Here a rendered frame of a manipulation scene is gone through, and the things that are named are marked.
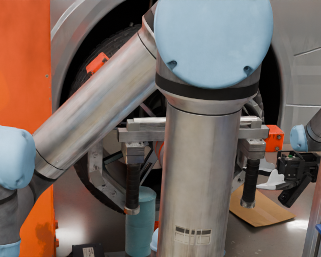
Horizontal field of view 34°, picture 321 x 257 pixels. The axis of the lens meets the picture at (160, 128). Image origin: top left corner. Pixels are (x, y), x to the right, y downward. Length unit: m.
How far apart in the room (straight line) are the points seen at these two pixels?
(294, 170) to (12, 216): 0.98
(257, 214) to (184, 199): 2.40
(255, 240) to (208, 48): 2.33
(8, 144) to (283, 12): 1.36
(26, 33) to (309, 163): 0.86
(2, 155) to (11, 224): 0.11
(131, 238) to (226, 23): 1.18
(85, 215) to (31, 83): 1.76
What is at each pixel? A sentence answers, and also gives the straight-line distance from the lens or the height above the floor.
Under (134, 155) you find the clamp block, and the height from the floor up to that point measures 0.92.
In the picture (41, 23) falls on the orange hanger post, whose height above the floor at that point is 1.28.
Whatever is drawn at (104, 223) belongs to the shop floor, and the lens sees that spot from 2.82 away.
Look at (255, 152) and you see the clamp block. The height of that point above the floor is 0.92.
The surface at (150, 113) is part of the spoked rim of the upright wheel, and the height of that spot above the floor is 0.92.
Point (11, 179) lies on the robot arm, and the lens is 0.65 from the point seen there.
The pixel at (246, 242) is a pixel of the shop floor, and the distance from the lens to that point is 2.77.
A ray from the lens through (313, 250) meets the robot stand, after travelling 0.72.
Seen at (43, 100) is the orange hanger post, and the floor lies 1.11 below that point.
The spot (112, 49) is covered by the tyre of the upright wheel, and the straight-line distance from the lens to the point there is 1.65.
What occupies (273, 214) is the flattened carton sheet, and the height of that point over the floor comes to 0.01.
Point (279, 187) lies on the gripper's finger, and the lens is 1.50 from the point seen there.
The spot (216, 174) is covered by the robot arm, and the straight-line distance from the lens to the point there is 0.60.
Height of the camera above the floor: 1.50
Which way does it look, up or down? 22 degrees down
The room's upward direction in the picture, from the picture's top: 4 degrees clockwise
